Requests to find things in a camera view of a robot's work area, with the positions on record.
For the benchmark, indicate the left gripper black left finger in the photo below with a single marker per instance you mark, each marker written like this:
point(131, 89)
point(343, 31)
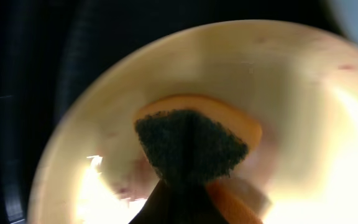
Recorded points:
point(163, 206)

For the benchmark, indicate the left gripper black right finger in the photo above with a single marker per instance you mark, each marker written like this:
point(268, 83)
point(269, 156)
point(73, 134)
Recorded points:
point(198, 207)

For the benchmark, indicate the yellow green scrub sponge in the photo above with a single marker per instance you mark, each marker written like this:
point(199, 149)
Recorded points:
point(195, 140)

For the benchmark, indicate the yellow plate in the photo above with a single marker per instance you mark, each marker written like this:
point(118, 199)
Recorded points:
point(301, 83)

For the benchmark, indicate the round black serving tray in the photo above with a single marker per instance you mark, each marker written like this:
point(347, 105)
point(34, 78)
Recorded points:
point(50, 51)

